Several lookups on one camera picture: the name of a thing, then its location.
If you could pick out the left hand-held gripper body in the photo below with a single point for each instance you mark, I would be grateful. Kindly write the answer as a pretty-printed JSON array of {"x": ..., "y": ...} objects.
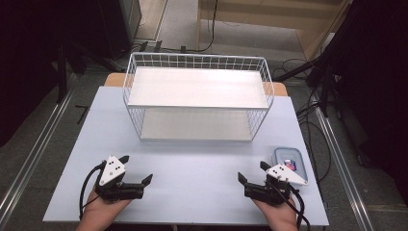
[{"x": 110, "y": 171}]

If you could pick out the person's left hand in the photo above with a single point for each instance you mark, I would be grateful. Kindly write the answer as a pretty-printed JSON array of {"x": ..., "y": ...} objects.
[{"x": 102, "y": 210}]

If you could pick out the person's right hand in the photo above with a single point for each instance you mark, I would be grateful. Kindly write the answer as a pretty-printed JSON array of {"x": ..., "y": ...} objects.
[{"x": 279, "y": 214}]

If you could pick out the small red blue white packet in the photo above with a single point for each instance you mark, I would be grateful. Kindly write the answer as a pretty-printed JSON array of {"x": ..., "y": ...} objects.
[{"x": 290, "y": 165}]

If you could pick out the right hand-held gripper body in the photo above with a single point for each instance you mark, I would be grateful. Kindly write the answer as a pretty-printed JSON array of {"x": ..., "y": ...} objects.
[{"x": 282, "y": 174}]

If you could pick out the black cabinet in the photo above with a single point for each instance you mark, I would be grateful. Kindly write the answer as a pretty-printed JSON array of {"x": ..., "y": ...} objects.
[{"x": 120, "y": 25}]

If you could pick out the black tripod stand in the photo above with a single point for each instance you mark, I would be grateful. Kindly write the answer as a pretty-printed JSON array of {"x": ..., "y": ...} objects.
[
  {"x": 62, "y": 64},
  {"x": 324, "y": 83}
]

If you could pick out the wooden frame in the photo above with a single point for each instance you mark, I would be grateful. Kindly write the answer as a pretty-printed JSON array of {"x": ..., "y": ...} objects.
[{"x": 314, "y": 35}]

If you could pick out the clear plastic container blue lid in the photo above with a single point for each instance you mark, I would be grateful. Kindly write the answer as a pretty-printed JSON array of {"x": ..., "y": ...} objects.
[{"x": 300, "y": 160}]

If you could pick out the metal floor rail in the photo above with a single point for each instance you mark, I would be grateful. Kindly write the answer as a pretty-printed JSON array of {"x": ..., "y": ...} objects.
[
  {"x": 344, "y": 173},
  {"x": 35, "y": 154}
]

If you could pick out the black curtain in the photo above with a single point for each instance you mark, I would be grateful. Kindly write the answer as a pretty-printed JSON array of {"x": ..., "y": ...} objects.
[
  {"x": 378, "y": 80},
  {"x": 29, "y": 57}
]

